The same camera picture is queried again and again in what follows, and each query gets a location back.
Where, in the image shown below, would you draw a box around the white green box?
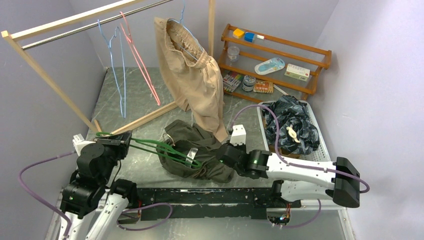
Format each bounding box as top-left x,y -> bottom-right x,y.
284,63 -> 311,82

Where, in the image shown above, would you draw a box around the pink wire hanger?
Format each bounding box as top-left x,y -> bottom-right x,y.
119,11 -> 161,106

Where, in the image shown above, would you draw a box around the orange snack packet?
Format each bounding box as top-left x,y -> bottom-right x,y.
253,80 -> 274,94

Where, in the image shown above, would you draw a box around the yellow block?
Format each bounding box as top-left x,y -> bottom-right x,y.
232,28 -> 245,39

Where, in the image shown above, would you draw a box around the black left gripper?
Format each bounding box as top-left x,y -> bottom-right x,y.
92,129 -> 132,184

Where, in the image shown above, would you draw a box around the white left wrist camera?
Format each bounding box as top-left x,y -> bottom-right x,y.
72,134 -> 95,156

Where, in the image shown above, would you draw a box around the dark leaf-print shorts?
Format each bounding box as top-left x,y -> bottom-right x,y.
261,95 -> 320,155

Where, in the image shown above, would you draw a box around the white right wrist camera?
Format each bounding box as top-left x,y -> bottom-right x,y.
229,124 -> 247,146

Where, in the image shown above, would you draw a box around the green hanger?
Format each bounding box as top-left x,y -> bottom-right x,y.
96,131 -> 203,170

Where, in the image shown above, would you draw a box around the olive green shorts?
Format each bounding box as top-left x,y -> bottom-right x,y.
158,119 -> 235,184

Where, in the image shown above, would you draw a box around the white pen with red tip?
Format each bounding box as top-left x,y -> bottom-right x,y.
273,85 -> 288,96

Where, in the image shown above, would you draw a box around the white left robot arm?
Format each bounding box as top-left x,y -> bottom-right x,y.
59,131 -> 141,240

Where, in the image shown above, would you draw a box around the metal hanging rod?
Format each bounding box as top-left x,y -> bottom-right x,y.
20,0 -> 176,51

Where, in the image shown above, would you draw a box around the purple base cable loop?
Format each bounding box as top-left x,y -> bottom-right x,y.
115,202 -> 174,232

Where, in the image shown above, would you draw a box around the clear plastic cup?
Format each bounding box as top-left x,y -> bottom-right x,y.
227,46 -> 240,62

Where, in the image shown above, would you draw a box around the wooden clothes rack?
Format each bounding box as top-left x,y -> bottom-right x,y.
1,0 -> 216,134

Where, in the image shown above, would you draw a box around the beige shorts with white stripe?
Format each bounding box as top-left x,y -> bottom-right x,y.
154,17 -> 228,142

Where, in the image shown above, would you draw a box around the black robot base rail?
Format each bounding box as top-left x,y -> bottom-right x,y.
137,186 -> 302,221

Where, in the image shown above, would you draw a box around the orange wooden shelf rack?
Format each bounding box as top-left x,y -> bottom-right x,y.
218,24 -> 332,101

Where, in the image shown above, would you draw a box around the blue block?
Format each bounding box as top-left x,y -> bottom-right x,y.
243,32 -> 256,43

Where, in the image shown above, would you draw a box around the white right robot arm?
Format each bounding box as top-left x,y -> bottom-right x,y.
216,143 -> 360,208

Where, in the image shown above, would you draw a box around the light blue wire hanger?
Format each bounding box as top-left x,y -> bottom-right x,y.
96,19 -> 127,119

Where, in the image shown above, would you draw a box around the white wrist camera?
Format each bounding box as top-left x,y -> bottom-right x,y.
72,134 -> 95,156
229,124 -> 247,146

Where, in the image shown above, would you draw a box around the marker pen set pack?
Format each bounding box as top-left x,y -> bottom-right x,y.
223,71 -> 244,93

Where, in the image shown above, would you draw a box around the white plastic basket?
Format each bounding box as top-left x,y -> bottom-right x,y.
256,100 -> 331,162

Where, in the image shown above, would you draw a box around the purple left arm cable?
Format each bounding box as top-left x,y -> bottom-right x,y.
18,150 -> 79,240

